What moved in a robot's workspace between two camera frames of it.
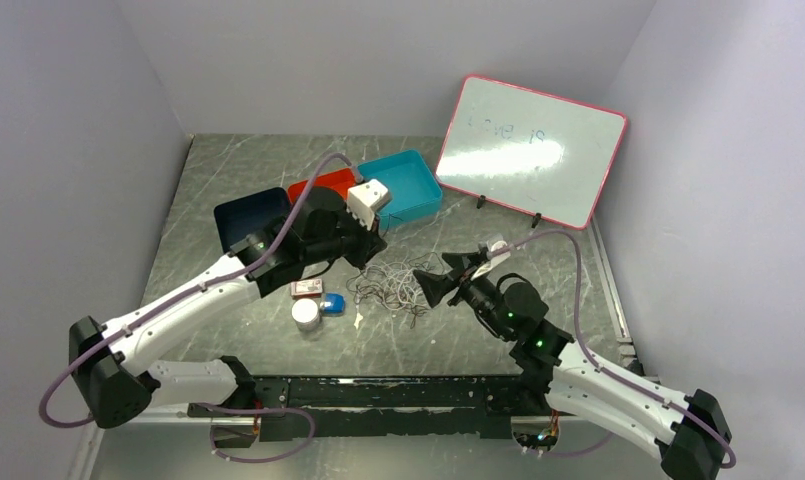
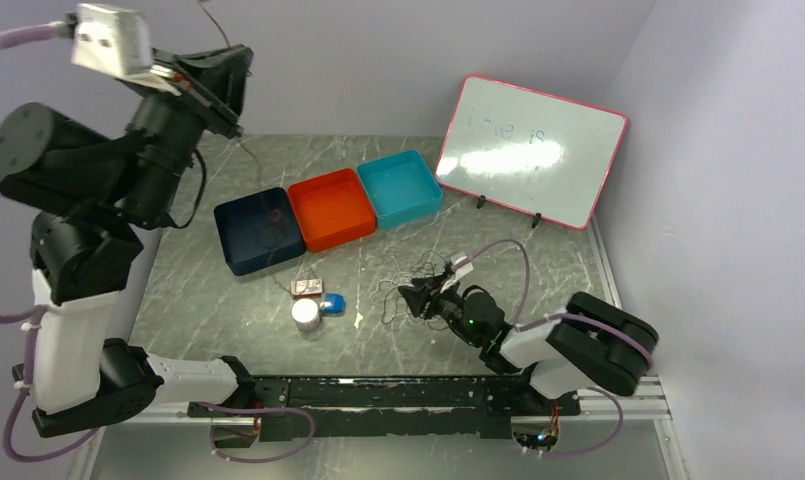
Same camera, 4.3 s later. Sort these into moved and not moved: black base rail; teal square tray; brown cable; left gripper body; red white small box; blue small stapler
Moved: left gripper body; brown cable
Not moved: black base rail; blue small stapler; red white small box; teal square tray
